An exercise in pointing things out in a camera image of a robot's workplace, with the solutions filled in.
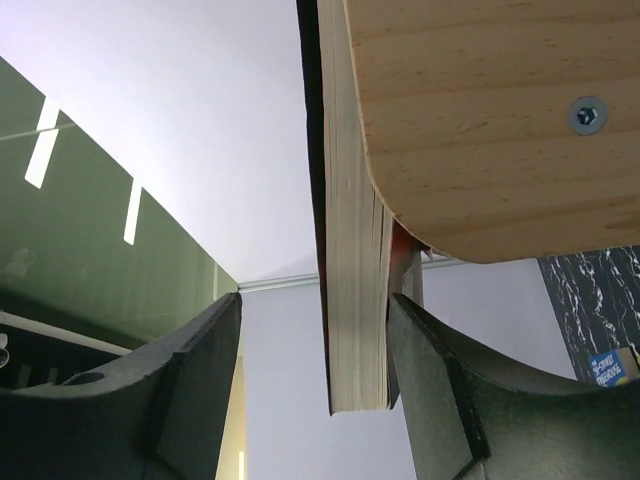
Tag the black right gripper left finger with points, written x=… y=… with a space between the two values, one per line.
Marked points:
x=158 y=412

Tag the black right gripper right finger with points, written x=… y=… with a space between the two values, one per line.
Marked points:
x=474 y=413

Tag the dark tale of two cities book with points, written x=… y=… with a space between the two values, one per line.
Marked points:
x=352 y=227

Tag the blue 91-storey treehouse book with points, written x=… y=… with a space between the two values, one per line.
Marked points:
x=615 y=367

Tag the wooden bookshelf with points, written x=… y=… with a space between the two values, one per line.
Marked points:
x=502 y=130

